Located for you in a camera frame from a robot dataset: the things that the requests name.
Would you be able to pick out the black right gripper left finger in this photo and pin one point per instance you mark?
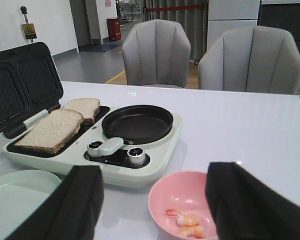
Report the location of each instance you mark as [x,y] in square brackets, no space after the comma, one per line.
[71,212]

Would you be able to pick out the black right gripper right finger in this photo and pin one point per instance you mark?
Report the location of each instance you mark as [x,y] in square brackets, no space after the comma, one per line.
[243,208]

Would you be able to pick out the pink shrimp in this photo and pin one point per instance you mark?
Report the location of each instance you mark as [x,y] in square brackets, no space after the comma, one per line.
[184,218]
[196,231]

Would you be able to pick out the pink plastic bowl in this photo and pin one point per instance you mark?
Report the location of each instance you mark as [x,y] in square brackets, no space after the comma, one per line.
[185,191]

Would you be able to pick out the bread slice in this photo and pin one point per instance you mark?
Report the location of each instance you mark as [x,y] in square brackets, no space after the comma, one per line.
[52,132]
[88,107]

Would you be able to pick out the mint green breakfast maker base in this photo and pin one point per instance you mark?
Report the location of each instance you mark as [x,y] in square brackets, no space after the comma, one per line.
[113,162]

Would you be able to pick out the mint green round plate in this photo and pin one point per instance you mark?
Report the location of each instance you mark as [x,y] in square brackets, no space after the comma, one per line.
[21,193]

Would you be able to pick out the left silver control knob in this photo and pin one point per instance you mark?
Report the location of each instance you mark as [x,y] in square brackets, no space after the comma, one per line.
[93,149]

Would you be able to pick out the silver control knob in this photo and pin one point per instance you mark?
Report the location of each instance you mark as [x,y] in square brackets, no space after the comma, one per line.
[136,156]
[93,149]

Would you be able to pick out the right silver control knob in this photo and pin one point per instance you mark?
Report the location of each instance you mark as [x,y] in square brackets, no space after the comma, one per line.
[136,156]

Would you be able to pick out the black round frying pan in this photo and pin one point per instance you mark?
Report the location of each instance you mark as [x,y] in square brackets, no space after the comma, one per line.
[138,124]

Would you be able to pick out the right beige armchair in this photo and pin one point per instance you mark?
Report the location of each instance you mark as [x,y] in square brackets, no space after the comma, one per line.
[257,59]

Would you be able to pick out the beige armchair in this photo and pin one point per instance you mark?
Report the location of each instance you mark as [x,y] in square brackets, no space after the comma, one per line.
[257,59]
[157,53]

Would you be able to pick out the left beige armchair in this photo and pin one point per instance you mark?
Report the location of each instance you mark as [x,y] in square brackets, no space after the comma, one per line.
[157,53]

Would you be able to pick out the red trash bin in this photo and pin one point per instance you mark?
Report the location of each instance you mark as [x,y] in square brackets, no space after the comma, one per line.
[113,27]

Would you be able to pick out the white cabinet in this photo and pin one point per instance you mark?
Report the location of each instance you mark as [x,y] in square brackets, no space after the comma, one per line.
[224,15]

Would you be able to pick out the dark counter with white top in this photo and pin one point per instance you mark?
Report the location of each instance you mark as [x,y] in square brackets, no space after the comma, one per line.
[282,14]

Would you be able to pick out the red barrier belt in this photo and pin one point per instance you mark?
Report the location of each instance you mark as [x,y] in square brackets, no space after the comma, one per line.
[175,8]

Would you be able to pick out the yellow warning sign post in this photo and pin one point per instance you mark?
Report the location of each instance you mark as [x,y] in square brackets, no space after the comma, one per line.
[28,28]

